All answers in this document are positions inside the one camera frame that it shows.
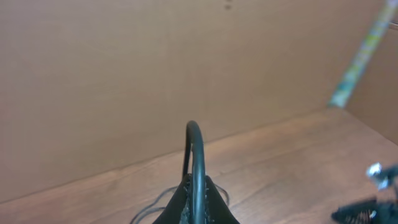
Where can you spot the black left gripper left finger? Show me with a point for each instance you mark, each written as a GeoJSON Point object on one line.
{"type": "Point", "coordinates": [177, 210]}

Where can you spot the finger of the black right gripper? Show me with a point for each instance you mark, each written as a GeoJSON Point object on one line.
{"type": "Point", "coordinates": [370, 211]}

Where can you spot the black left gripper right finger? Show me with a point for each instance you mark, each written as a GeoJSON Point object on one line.
{"type": "Point", "coordinates": [216, 209]}

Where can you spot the colourful striped tape strip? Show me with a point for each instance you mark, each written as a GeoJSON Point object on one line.
{"type": "Point", "coordinates": [352, 75]}

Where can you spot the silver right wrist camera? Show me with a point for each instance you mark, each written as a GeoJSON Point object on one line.
{"type": "Point", "coordinates": [383, 177]}

